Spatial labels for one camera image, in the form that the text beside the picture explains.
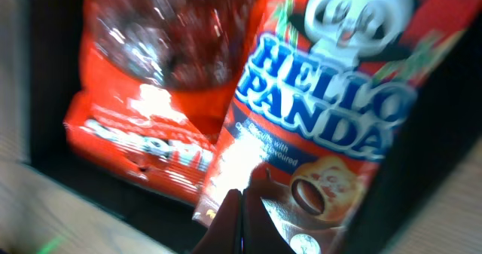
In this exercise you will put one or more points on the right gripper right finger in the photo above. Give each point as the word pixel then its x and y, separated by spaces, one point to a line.
pixel 260 235

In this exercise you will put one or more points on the dark green gift box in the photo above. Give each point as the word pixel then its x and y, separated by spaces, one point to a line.
pixel 443 128

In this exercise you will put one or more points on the red dried fruit bag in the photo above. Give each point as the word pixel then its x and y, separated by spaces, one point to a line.
pixel 157 77

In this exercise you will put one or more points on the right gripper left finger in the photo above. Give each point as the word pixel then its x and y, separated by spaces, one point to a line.
pixel 224 234

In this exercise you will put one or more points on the red Hello Panda box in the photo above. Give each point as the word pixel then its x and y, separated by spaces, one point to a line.
pixel 325 88

